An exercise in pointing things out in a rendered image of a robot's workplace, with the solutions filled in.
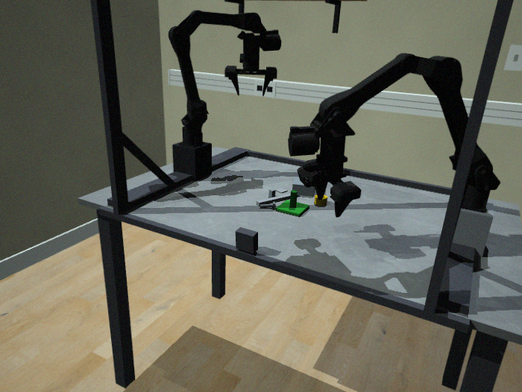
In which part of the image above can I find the black metal frame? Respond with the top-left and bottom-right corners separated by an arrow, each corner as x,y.
90,0 -> 514,314

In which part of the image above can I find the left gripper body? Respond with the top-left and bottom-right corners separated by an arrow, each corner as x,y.
224,52 -> 277,79

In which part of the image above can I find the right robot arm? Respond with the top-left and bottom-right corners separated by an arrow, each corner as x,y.
288,53 -> 500,213

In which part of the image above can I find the yellow round nut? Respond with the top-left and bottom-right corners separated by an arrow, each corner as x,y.
314,195 -> 327,206

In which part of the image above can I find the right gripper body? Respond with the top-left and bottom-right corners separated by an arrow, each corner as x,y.
316,153 -> 361,203

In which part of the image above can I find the green square plate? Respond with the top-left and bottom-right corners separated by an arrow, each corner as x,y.
276,190 -> 309,217

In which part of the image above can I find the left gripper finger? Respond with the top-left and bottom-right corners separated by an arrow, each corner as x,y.
228,75 -> 239,95
262,76 -> 273,96

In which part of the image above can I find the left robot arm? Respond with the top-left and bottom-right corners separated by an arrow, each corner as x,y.
169,10 -> 281,147

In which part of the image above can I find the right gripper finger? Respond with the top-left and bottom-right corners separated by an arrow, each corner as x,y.
315,181 -> 328,200
330,196 -> 352,217

